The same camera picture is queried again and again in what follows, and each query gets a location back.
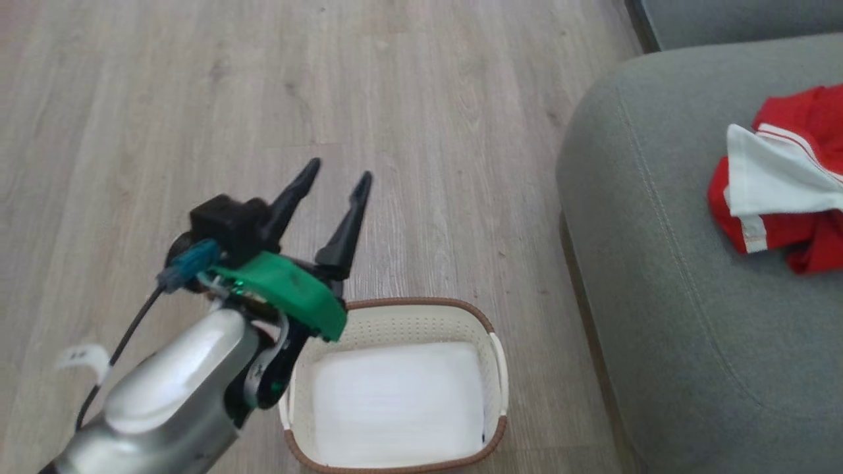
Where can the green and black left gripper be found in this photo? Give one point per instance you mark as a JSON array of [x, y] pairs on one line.
[[290, 289]]

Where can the yellow and grey sofa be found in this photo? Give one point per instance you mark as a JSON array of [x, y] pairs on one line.
[[672, 316]]

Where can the red and white garment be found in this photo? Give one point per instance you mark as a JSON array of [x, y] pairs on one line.
[[790, 191]]

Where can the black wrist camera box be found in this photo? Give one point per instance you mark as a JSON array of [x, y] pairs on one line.
[[227, 227]]

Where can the white basket with brown rim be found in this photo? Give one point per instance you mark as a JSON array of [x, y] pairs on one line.
[[395, 395]]

